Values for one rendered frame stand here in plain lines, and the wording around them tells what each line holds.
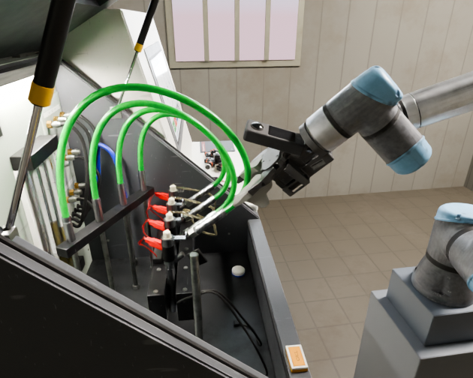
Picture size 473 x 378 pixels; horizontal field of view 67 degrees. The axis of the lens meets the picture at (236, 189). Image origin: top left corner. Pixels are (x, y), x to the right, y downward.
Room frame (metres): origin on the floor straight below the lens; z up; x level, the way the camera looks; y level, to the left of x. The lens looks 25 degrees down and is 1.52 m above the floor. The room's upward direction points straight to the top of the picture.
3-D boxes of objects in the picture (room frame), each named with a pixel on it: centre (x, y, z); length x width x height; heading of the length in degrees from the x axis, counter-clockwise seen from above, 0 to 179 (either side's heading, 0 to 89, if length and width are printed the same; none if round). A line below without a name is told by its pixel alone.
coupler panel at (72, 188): (0.87, 0.44, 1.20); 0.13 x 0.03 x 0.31; 6
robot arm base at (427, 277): (0.73, -0.53, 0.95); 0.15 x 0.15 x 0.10
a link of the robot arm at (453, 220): (0.72, -0.53, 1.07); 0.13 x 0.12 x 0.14; 176
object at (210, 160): (1.41, 0.08, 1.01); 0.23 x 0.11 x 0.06; 6
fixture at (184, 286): (0.78, 0.16, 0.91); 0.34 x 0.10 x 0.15; 6
